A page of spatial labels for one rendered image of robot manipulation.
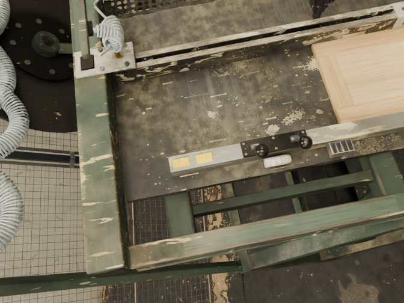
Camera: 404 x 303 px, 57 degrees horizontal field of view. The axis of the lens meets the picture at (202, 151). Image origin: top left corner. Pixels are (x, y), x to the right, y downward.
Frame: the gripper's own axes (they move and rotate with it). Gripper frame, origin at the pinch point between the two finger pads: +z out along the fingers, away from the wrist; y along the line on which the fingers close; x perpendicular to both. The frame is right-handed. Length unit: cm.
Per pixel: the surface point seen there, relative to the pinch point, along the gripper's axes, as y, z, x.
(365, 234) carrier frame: -11, 54, 68
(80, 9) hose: 73, -17, -2
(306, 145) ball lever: 19, -7, 48
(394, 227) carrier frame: -19, 45, 68
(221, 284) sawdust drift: 49, 250, 67
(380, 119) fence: -8.2, 4.2, 40.3
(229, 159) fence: 39, 4, 43
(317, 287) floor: -14, 175, 85
